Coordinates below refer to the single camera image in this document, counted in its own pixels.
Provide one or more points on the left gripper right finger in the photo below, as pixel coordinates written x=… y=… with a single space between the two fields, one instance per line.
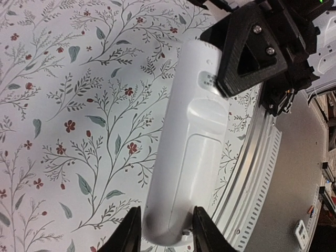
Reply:
x=206 y=236

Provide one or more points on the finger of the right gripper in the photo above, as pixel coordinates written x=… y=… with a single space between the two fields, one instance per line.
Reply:
x=250 y=52
x=218 y=35

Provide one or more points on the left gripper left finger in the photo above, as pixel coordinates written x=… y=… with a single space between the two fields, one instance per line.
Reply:
x=127 y=236

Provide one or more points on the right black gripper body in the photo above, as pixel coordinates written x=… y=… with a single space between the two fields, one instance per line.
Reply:
x=291 y=23

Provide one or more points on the white remote control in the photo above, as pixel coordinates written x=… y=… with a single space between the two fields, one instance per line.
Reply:
x=190 y=147

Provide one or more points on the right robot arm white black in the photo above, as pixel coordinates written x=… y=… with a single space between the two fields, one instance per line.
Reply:
x=266 y=41

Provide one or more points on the small white background remote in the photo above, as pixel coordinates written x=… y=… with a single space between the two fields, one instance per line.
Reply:
x=300 y=232

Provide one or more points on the front aluminium rail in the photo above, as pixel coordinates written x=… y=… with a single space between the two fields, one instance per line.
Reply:
x=246 y=169

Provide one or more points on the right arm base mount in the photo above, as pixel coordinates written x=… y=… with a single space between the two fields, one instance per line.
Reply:
x=277 y=102

